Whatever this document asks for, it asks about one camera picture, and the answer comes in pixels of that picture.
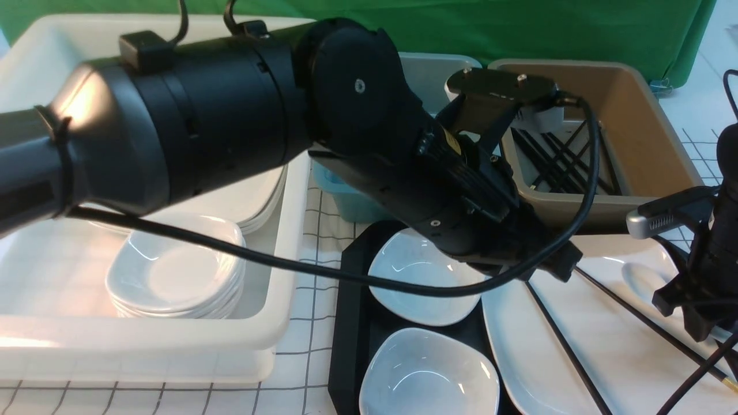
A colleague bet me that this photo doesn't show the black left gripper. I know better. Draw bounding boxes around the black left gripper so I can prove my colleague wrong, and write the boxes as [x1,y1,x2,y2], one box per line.
[322,115,582,282]

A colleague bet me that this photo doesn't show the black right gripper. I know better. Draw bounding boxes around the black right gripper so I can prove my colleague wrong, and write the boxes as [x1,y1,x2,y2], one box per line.
[652,125,737,342]

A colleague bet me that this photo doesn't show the small white bowl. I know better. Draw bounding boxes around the small white bowl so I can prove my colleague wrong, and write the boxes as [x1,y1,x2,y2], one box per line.
[358,328,500,414]
[368,228,485,327]

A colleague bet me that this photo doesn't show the black chopstick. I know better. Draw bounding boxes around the black chopstick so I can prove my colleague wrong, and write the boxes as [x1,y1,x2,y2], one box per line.
[524,282,612,414]
[575,266,737,393]

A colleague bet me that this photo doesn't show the large white square plate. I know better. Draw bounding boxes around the large white square plate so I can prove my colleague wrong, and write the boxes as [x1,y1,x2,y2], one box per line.
[481,235,717,414]

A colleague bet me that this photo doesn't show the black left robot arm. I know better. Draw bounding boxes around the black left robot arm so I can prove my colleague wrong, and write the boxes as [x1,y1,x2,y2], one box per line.
[2,18,591,285]

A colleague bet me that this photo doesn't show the blue plastic bin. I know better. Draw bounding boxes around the blue plastic bin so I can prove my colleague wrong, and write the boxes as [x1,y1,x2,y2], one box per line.
[312,52,481,224]

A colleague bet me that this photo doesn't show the black chopsticks in bin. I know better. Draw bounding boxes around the black chopsticks in bin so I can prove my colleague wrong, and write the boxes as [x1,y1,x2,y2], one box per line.
[510,120,591,194]

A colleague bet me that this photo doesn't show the brown plastic bin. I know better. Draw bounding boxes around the brown plastic bin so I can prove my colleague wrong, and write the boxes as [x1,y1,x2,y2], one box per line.
[487,59,703,235]

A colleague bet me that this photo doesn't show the black plastic tray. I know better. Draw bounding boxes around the black plastic tray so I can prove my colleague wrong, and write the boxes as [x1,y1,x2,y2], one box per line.
[327,220,522,414]

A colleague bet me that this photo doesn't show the stack of white plates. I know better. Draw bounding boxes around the stack of white plates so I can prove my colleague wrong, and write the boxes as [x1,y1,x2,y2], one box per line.
[86,164,289,236]

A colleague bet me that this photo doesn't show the binder clip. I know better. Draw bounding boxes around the binder clip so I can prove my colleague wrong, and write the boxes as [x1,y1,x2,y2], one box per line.
[649,78,675,99]

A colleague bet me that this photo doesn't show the green cloth backdrop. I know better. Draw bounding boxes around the green cloth backdrop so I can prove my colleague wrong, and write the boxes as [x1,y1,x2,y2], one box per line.
[0,0,717,89]

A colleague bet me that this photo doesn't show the stack of white bowls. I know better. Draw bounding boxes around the stack of white bowls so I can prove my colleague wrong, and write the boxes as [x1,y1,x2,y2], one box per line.
[105,231,246,319]

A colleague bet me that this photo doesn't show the large white plastic tub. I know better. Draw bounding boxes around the large white plastic tub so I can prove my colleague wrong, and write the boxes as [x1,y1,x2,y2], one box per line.
[1,14,299,388]

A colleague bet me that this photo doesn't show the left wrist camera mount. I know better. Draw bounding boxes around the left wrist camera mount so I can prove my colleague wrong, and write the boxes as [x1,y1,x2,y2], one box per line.
[436,68,581,138]

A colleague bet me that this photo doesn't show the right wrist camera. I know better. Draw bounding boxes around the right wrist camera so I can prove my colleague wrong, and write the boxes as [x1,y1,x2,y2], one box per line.
[626,186,720,240]

